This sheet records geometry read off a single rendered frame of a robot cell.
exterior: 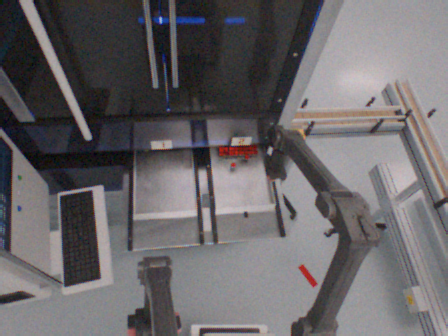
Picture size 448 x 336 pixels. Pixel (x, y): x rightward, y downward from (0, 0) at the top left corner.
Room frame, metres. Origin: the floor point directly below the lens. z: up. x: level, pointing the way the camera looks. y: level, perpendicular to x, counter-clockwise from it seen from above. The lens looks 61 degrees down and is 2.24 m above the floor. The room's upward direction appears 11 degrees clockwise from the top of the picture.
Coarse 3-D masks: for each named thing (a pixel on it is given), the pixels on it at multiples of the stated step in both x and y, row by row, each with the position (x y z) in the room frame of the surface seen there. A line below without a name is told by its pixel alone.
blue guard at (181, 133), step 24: (192, 120) 0.77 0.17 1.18; (216, 120) 0.80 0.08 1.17; (240, 120) 0.83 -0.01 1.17; (264, 120) 0.86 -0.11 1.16; (24, 144) 0.59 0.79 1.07; (48, 144) 0.61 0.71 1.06; (72, 144) 0.64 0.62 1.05; (96, 144) 0.66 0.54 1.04; (120, 144) 0.69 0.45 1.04; (144, 144) 0.72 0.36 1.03; (192, 144) 0.77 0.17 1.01; (216, 144) 0.80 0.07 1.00
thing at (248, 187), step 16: (224, 160) 0.80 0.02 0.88; (240, 160) 0.82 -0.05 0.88; (256, 160) 0.84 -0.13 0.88; (224, 176) 0.72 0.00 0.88; (240, 176) 0.74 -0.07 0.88; (256, 176) 0.75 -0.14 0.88; (224, 192) 0.64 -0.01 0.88; (240, 192) 0.66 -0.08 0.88; (256, 192) 0.67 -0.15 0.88; (272, 192) 0.68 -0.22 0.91; (224, 208) 0.56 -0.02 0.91; (240, 208) 0.58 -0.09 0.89
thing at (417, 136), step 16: (384, 96) 1.44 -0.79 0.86; (400, 96) 1.39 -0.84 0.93; (416, 96) 1.37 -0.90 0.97; (400, 112) 1.28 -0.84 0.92; (416, 112) 1.30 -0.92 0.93; (432, 112) 1.27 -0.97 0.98; (416, 128) 1.19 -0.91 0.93; (432, 128) 1.17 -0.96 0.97; (416, 144) 1.08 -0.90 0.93; (432, 144) 1.11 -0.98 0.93; (416, 160) 1.02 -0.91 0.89; (432, 160) 0.99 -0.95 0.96; (416, 176) 0.95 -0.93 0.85; (432, 176) 0.91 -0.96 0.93; (432, 192) 0.84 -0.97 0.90; (432, 208) 0.78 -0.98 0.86
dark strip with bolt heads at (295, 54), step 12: (312, 0) 0.87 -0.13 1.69; (312, 12) 0.87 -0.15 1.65; (300, 24) 0.86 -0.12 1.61; (312, 24) 0.87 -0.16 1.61; (300, 36) 0.87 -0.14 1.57; (300, 48) 0.87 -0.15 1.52; (288, 60) 0.86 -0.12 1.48; (288, 72) 0.87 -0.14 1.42; (288, 84) 0.87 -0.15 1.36; (276, 96) 0.86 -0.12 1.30; (276, 108) 0.87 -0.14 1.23
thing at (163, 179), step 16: (144, 160) 0.72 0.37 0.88; (160, 160) 0.74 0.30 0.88; (176, 160) 0.75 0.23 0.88; (192, 160) 0.75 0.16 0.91; (144, 176) 0.64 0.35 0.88; (160, 176) 0.66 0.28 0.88; (176, 176) 0.67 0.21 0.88; (192, 176) 0.69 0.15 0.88; (144, 192) 0.57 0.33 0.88; (160, 192) 0.58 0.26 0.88; (176, 192) 0.60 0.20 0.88; (192, 192) 0.61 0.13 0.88; (144, 208) 0.50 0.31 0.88; (160, 208) 0.51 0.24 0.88; (176, 208) 0.52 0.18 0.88; (192, 208) 0.54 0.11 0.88
